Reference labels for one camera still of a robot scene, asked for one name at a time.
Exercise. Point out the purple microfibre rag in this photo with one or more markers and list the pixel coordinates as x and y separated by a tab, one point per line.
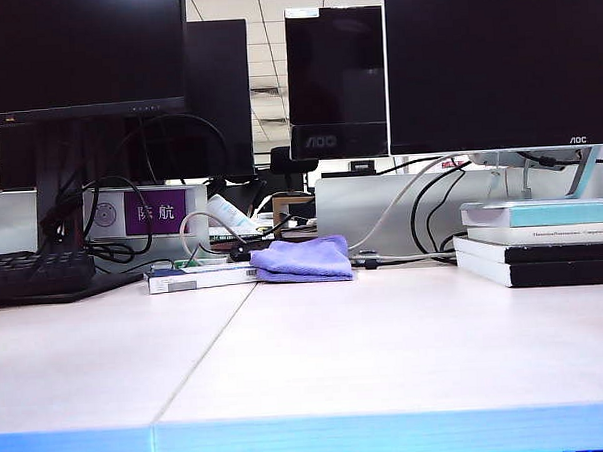
303	261

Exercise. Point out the grey desk partition panel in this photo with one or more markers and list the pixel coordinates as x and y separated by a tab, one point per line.
6	224
341	209

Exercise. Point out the black adapter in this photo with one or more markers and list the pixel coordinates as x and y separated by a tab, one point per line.
241	253

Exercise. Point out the black office chair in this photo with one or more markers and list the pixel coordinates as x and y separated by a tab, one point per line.
283	162

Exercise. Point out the white tube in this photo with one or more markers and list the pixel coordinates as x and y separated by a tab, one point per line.
226	209

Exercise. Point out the green white small box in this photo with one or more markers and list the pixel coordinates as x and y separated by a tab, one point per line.
203	262

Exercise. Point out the flat white barcode box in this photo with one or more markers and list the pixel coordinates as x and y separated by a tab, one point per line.
199	281

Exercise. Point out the purple name plate holder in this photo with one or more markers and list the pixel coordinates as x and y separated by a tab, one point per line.
156	212

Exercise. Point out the dark background monitor back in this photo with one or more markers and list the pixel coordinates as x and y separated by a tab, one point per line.
220	89

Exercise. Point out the background black AOC monitor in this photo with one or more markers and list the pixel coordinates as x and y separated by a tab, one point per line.
334	59

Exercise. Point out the black monitor stand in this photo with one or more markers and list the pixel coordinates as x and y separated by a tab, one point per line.
54	172

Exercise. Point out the teal cover book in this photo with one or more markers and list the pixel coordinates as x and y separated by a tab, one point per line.
556	214

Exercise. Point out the white cover book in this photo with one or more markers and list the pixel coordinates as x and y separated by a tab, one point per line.
557	234

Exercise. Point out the black cover book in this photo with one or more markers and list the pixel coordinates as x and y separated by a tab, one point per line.
558	253
559	274

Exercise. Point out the large black AOC monitor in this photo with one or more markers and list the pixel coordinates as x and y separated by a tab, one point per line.
499	52

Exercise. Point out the black keyboard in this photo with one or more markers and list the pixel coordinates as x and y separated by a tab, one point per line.
33	273

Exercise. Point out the white monitor stand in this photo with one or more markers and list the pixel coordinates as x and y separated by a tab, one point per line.
587	173

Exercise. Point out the black monitor with button row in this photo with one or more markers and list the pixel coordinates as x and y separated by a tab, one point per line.
73	46

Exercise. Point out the brown wooden frame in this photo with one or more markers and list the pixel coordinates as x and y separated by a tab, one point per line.
277	209

